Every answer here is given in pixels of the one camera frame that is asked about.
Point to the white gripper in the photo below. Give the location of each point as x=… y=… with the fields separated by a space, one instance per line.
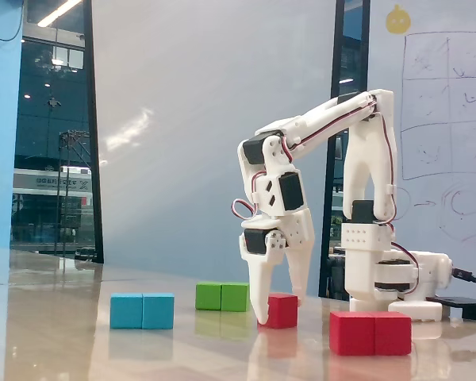
x=297 y=232

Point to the small red cube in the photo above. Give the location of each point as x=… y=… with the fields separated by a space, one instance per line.
x=283 y=311

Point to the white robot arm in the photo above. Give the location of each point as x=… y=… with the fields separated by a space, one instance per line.
x=365 y=246

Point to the long green block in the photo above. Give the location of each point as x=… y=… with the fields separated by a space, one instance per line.
x=222 y=297

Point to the long red block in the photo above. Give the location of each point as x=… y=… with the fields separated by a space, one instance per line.
x=371 y=333

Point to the long blue block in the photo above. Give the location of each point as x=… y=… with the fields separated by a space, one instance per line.
x=143 y=311

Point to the black power adapter box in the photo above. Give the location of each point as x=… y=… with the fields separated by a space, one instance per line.
x=468 y=307

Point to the yellow round sticker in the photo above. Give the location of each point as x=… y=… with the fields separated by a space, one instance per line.
x=398 y=20

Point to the wide black window frame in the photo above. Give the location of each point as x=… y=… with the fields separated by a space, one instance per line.
x=338 y=47

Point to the slim black window frame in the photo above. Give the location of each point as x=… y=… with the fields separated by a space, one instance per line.
x=92 y=119

